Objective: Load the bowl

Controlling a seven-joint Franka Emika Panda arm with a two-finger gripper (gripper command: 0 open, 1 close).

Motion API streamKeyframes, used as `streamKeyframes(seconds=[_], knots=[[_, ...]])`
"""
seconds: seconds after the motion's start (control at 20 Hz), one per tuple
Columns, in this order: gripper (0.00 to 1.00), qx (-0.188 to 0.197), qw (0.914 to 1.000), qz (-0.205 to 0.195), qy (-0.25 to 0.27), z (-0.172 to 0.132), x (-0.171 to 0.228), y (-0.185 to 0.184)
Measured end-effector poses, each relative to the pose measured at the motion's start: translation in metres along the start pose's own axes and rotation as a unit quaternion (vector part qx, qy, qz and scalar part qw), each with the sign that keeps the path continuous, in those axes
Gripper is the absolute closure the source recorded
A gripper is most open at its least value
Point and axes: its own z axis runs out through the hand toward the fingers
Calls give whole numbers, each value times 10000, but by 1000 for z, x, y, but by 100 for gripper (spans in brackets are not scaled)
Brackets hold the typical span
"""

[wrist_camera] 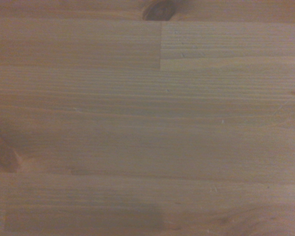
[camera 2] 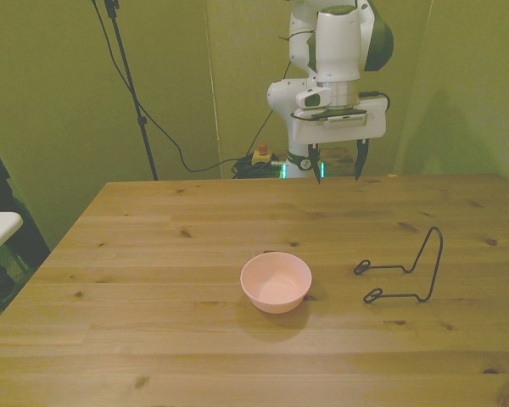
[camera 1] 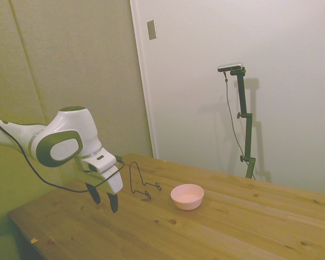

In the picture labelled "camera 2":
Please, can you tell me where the black tripod stand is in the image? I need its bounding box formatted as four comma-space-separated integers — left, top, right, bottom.
103, 0, 159, 181

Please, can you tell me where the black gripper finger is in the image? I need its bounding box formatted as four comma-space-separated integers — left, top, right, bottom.
308, 142, 322, 185
354, 138, 371, 182

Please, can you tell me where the pink plastic bowl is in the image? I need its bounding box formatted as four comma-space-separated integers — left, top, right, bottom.
239, 251, 314, 315

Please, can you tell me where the dark panel board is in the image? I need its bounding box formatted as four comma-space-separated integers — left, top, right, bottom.
0, 125, 52, 272

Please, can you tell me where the long black cable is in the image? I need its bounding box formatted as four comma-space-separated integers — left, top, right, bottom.
90, 0, 255, 174

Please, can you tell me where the black coiled cable bundle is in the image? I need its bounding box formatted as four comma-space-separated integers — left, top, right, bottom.
230, 155, 288, 180

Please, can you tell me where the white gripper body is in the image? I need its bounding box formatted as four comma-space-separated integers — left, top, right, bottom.
290, 97, 388, 145

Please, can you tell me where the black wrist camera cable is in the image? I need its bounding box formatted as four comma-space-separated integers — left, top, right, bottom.
357, 90, 391, 114

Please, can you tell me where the yellow emergency stop button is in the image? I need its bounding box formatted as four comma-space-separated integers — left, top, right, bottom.
251, 142, 277, 166

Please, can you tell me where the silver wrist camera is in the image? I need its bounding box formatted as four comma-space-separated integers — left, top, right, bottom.
321, 109, 369, 127

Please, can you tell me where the black wire dish rack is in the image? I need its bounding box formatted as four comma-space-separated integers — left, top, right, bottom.
353, 226, 445, 305

